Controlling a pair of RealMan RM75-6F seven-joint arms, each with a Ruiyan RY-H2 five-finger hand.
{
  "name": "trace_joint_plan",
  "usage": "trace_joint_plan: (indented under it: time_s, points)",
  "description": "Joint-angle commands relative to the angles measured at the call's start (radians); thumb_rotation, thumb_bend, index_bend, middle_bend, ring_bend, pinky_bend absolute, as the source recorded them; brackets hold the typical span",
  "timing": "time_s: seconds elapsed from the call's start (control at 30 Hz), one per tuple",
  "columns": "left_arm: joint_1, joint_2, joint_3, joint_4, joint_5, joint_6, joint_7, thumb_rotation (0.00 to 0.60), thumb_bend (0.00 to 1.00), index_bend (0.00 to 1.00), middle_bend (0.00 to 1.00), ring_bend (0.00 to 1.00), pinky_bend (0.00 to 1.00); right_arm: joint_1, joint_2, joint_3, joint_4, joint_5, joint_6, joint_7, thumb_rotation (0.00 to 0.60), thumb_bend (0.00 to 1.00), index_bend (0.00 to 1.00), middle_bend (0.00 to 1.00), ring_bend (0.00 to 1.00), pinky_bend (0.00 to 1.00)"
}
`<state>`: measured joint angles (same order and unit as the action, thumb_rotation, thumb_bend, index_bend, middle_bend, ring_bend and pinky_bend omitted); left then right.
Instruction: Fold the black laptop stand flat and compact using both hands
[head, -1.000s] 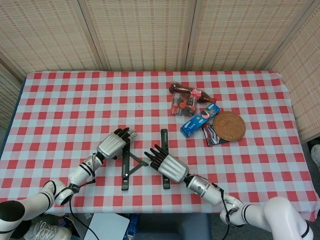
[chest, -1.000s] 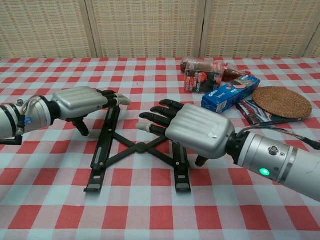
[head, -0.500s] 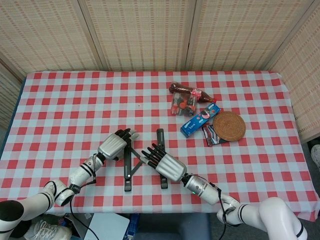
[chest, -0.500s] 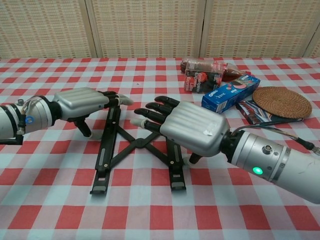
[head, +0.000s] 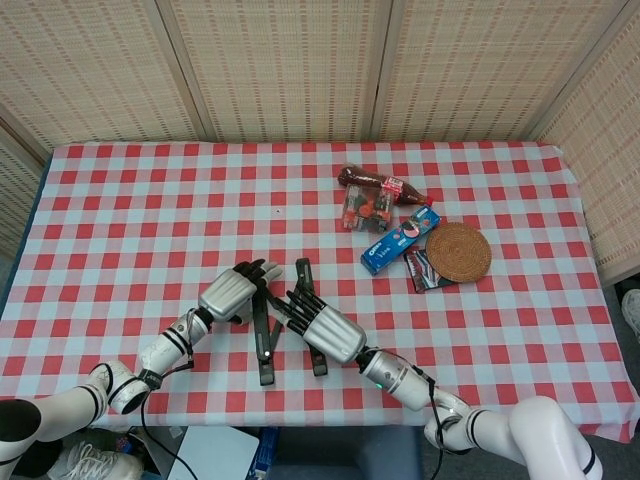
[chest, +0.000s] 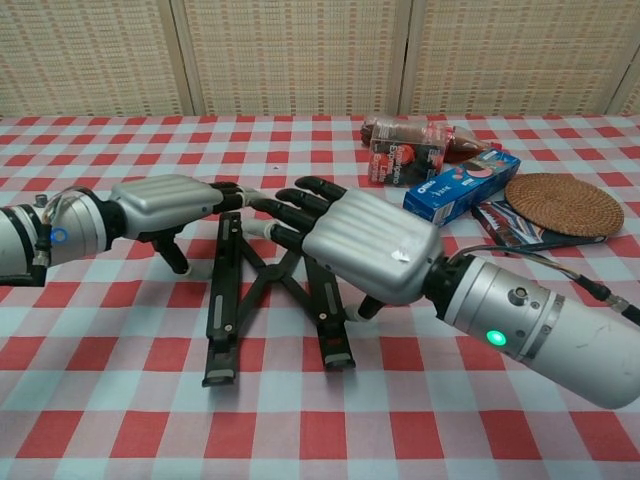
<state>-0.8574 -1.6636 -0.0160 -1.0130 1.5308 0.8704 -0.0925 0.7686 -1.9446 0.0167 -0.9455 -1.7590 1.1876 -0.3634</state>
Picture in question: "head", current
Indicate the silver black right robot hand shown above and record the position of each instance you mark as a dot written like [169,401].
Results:
[332,335]

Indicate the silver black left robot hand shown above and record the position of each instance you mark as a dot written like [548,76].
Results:
[227,295]

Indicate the black folding laptop stand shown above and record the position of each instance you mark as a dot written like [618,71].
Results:
[261,330]

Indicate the blue Oreo cookie box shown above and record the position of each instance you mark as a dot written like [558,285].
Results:
[387,252]

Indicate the red white checked tablecloth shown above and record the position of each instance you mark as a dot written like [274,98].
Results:
[150,225]

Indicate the dark red striped snack box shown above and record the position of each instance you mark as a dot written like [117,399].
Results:
[422,275]

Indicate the clear plastic box red items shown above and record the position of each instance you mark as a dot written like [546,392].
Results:
[365,212]

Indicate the blue box under table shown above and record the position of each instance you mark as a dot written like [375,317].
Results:
[265,455]

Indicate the round woven rattan coaster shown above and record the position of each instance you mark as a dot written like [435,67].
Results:
[457,252]

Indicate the white flat board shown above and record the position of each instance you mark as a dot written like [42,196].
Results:
[220,452]

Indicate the cola bottle with red label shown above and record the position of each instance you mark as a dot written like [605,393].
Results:
[362,176]

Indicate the white laced sneaker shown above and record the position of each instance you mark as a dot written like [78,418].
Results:
[95,462]

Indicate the bamboo folding screen panel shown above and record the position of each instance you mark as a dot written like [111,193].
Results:
[285,65]
[100,65]
[475,65]
[605,150]
[15,190]

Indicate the white shoe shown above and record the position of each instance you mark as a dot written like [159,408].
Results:
[632,315]

